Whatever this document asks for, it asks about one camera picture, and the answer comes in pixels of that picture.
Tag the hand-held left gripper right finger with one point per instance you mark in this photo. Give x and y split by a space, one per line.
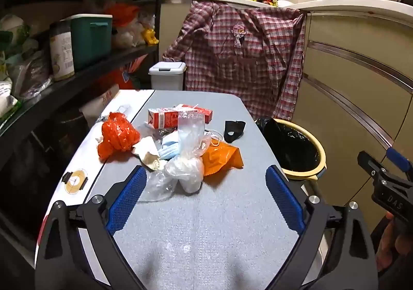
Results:
284 199

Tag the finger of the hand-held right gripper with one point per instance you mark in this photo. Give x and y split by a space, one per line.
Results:
371 166
400 159

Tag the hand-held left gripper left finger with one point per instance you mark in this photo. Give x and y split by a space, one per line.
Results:
126 199

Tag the yellow trash can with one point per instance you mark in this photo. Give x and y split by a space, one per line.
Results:
319 166

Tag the white tissue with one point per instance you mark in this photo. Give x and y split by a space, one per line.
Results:
145 151

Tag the blue face mask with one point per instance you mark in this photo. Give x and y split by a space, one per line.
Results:
169 149

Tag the orange plastic bag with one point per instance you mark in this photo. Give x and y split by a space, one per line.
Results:
117 133
122 14

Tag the orange wrapper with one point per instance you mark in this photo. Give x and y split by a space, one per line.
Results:
222 161

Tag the black cloth mask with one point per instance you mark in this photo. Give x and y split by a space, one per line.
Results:
233 131

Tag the red white carton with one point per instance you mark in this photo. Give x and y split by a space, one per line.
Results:
161 117

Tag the clear plastic bag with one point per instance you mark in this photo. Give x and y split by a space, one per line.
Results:
190 135

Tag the person's right hand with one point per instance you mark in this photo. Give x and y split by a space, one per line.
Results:
392 245

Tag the beige kitchen cabinet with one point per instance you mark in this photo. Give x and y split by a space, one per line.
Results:
348 90

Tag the orange printed bag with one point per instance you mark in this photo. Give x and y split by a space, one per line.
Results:
124 77

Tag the white lidded bin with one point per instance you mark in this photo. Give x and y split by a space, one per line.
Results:
166 78

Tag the red plaid shirt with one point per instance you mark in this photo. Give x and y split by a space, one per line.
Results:
245 67

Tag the black metal shelf rack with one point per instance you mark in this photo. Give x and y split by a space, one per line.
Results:
135 54

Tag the dark plastic food packet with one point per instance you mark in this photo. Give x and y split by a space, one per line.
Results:
34 75

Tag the labelled food canister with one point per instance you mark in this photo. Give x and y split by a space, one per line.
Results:
61 51

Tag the white plastic bags bundle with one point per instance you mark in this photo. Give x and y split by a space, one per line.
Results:
127 36

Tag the green cooler box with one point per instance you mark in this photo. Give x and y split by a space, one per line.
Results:
92 40

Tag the yellow plastic toy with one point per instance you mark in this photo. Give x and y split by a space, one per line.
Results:
150 36

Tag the orange plastic bag on shelf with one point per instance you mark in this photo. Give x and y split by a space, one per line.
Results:
122 14

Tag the green white food package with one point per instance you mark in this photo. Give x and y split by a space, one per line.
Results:
14 38

